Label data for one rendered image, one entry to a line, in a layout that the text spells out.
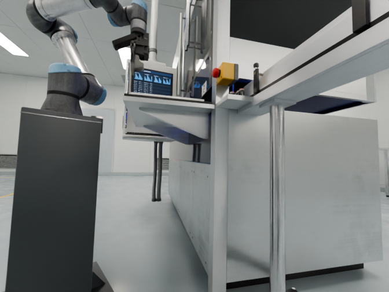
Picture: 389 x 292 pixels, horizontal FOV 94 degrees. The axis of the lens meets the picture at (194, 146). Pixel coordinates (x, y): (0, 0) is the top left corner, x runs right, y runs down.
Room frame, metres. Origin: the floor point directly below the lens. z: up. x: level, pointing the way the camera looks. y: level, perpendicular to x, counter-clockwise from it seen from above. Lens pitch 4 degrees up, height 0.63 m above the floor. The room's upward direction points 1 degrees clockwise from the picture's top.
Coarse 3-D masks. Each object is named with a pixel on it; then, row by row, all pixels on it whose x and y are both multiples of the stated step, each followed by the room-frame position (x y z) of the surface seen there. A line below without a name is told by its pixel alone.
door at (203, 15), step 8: (200, 0) 1.17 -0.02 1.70; (208, 0) 0.99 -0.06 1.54; (200, 8) 1.17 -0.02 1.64; (208, 8) 0.98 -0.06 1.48; (200, 16) 1.16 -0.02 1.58; (208, 16) 0.98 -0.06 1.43; (200, 24) 1.16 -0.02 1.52; (208, 24) 0.98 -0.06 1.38; (200, 32) 1.15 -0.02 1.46; (208, 32) 0.97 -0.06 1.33; (200, 40) 1.15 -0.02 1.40; (208, 40) 0.97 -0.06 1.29; (200, 48) 1.14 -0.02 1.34; (208, 48) 0.97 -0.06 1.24; (200, 56) 1.14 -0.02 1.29; (200, 64) 1.13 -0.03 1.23
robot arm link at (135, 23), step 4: (132, 20) 0.81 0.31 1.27; (136, 20) 0.81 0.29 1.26; (140, 20) 0.81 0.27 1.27; (132, 24) 0.81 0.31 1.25; (136, 24) 0.81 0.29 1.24; (140, 24) 0.81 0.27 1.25; (144, 24) 0.83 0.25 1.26; (132, 28) 0.82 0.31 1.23; (140, 28) 0.82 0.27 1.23; (144, 28) 0.83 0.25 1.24
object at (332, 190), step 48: (240, 144) 0.84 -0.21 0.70; (288, 144) 0.90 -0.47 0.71; (336, 144) 0.97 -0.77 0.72; (192, 192) 1.22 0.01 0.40; (240, 192) 0.84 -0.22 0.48; (288, 192) 0.90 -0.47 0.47; (336, 192) 0.97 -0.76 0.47; (192, 240) 1.19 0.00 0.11; (240, 240) 0.84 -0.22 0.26; (288, 240) 0.90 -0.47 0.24; (336, 240) 0.97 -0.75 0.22
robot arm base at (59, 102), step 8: (48, 96) 0.72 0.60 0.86; (56, 96) 0.72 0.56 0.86; (64, 96) 0.73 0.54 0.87; (72, 96) 0.75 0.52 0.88; (48, 104) 0.71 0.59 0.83; (56, 104) 0.71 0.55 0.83; (64, 104) 0.72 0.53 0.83; (72, 104) 0.75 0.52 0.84; (64, 112) 0.72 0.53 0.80; (72, 112) 0.74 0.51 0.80; (80, 112) 0.78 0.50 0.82
